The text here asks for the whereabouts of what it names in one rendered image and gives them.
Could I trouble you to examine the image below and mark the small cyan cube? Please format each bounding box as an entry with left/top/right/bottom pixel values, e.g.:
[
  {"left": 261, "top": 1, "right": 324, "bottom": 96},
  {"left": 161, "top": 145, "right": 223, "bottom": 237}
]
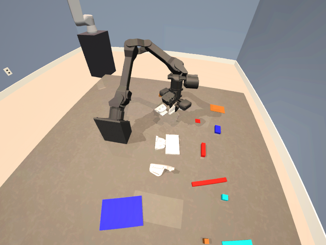
[{"left": 221, "top": 194, "right": 228, "bottom": 201}]

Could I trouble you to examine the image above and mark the cyan flat rectangular plate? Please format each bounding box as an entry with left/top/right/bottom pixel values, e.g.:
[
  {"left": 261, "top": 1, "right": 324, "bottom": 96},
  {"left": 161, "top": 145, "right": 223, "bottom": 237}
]
[{"left": 222, "top": 240, "right": 253, "bottom": 245}]

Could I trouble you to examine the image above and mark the orange flat plate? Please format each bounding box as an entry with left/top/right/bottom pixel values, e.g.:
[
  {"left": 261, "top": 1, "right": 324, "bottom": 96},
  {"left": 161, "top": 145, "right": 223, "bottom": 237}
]
[{"left": 210, "top": 104, "right": 225, "bottom": 113}]

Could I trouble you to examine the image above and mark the long red bar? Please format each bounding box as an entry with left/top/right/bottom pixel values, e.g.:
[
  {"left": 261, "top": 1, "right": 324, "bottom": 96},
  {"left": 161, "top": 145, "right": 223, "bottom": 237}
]
[{"left": 192, "top": 177, "right": 227, "bottom": 187}]

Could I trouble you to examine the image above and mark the orange-brown rectangular block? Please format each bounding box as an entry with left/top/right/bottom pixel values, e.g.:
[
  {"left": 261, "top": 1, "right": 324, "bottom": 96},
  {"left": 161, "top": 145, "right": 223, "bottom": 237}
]
[{"left": 202, "top": 238, "right": 209, "bottom": 244}]

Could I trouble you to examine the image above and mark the red rectangular block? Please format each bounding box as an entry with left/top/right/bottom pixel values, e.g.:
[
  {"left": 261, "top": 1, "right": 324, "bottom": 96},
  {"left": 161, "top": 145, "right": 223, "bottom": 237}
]
[{"left": 201, "top": 143, "right": 206, "bottom": 157}]

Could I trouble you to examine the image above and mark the blue rectangular block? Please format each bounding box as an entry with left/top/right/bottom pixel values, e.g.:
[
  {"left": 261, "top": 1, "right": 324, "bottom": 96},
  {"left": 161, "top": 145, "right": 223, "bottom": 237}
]
[{"left": 215, "top": 125, "right": 221, "bottom": 134}]

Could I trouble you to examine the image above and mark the blue flat square plate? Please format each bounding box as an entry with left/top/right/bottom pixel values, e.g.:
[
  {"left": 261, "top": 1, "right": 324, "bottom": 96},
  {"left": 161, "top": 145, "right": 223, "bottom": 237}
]
[{"left": 100, "top": 196, "right": 143, "bottom": 231}]

